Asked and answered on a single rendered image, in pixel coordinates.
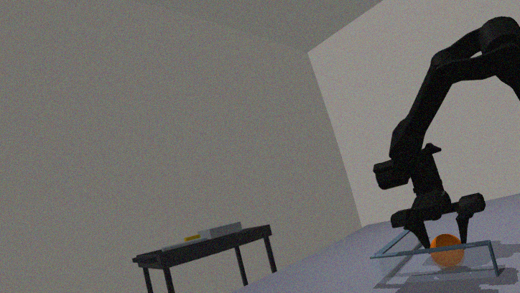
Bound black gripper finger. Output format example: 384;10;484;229
456;213;474;243
404;222;431;248

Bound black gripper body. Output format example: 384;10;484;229
391;175;486;228

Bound clear low corner walls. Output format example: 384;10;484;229
371;231;496;284

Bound orange ball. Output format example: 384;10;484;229
430;234;461;248

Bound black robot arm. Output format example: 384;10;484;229
373;16;520;223

